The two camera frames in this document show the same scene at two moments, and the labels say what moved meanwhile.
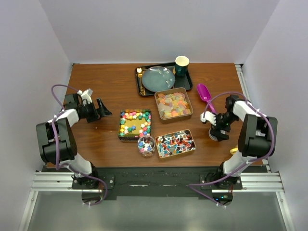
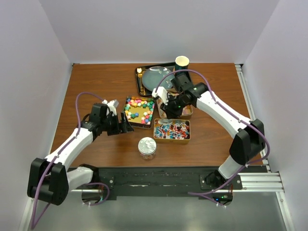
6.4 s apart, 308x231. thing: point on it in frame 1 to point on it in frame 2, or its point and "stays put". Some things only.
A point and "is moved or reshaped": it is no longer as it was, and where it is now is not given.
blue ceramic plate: x=158 y=79 stays put
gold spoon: x=139 y=71 stays put
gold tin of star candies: x=134 y=123 is moved or reshaped
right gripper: x=216 y=130 to x=171 y=113
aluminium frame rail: x=59 y=181 stays put
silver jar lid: x=212 y=137 to x=147 y=145
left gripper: x=95 y=116 to x=119 y=127
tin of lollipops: x=174 y=143 to x=172 y=131
